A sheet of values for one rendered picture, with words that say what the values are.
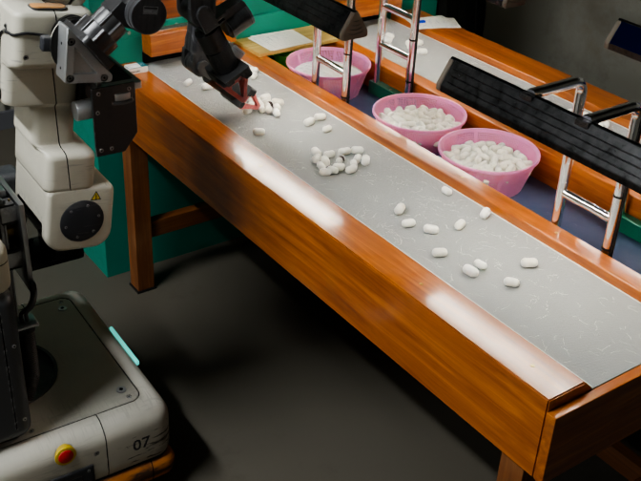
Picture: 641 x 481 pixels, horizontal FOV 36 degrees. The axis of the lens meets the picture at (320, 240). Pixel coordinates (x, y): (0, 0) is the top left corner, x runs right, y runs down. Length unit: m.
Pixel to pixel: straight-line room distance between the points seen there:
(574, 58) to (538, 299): 2.48
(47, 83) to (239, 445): 1.13
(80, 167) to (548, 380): 1.11
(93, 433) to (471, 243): 0.99
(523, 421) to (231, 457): 1.08
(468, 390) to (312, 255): 0.53
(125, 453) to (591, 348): 1.15
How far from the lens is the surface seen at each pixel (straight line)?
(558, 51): 4.51
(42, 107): 2.20
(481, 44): 3.37
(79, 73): 2.01
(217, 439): 2.75
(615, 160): 1.91
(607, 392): 1.87
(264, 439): 2.75
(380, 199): 2.36
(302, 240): 2.26
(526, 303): 2.05
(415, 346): 2.02
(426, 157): 2.53
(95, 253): 3.46
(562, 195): 2.28
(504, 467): 1.96
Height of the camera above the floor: 1.87
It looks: 31 degrees down
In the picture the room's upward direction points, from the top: 3 degrees clockwise
